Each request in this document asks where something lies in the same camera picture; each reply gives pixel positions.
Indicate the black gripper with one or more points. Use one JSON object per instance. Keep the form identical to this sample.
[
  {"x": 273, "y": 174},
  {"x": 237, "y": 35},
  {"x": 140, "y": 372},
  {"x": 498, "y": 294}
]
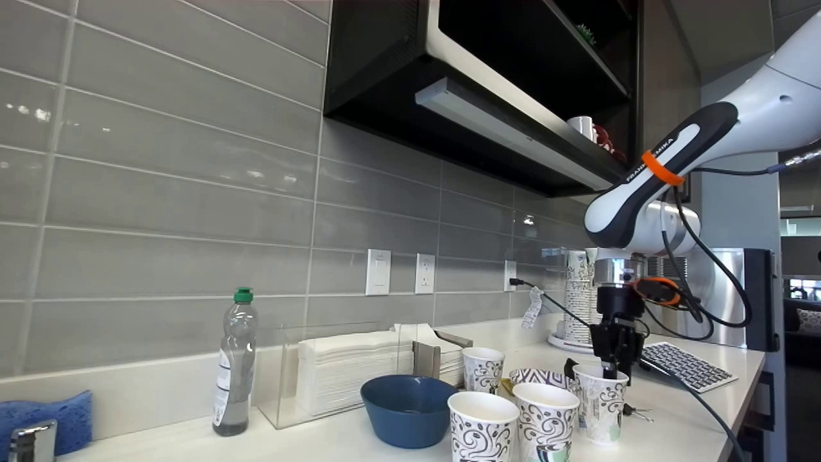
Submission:
[{"x": 620, "y": 330}]

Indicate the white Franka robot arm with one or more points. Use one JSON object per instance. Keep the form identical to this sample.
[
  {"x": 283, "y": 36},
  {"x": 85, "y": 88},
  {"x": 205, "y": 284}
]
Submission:
[{"x": 772, "y": 104}]

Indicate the tall paper cup stack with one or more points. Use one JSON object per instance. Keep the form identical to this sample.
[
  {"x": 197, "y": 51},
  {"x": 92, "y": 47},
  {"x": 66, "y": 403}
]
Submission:
[{"x": 582, "y": 291}]

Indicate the dark blue plastic bowl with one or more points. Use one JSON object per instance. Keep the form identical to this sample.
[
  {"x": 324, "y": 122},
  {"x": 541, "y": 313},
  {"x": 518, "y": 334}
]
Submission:
[{"x": 407, "y": 413}]

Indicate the white round tray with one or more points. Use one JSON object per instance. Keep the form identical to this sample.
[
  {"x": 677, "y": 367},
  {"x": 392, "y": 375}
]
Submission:
[{"x": 570, "y": 345}]

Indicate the grey keyboard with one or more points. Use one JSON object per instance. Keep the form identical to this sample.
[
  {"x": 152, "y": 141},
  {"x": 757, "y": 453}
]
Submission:
[{"x": 683, "y": 366}]

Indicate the stainless steel appliance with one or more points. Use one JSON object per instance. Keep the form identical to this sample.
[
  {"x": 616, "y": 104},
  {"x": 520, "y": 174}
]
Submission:
[{"x": 728, "y": 296}]

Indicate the dark base cabinet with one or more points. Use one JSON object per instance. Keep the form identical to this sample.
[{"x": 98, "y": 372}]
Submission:
[{"x": 766, "y": 402}]

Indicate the small red object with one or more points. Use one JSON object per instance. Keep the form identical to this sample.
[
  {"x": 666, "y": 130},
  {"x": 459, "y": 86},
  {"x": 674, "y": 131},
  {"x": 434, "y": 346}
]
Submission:
[{"x": 607, "y": 138}]

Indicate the white mug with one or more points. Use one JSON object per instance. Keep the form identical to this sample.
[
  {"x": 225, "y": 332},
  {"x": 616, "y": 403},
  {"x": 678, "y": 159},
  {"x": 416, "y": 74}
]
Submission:
[{"x": 582, "y": 130}]

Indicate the under-cabinet light bar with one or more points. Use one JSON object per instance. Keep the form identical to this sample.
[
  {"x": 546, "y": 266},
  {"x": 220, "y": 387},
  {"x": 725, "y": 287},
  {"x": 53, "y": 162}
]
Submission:
[{"x": 479, "y": 117}]

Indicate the small green object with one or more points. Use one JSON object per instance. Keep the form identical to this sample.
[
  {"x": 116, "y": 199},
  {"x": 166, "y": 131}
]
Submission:
[{"x": 587, "y": 31}]

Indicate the clear acrylic napkin holder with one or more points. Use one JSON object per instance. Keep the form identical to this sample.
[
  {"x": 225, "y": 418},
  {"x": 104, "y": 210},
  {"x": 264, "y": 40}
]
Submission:
[{"x": 273, "y": 385}]

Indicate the clear soap bottle green cap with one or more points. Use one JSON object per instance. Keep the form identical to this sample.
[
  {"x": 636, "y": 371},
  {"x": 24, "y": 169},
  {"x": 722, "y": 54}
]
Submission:
[{"x": 235, "y": 367}]

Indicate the black upper cabinet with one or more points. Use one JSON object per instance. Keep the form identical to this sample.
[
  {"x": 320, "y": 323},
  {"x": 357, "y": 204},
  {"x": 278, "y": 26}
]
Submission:
[{"x": 385, "y": 51}]

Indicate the blue sponge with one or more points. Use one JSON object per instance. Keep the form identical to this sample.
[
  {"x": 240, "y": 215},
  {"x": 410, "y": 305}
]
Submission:
[{"x": 42, "y": 418}]

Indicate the black orange wrist camera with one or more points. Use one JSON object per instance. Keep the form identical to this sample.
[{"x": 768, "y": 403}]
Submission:
[{"x": 657, "y": 291}]

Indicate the white wall outlet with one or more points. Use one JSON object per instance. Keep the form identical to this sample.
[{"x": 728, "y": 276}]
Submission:
[
  {"x": 509, "y": 272},
  {"x": 378, "y": 272},
  {"x": 425, "y": 272}
]

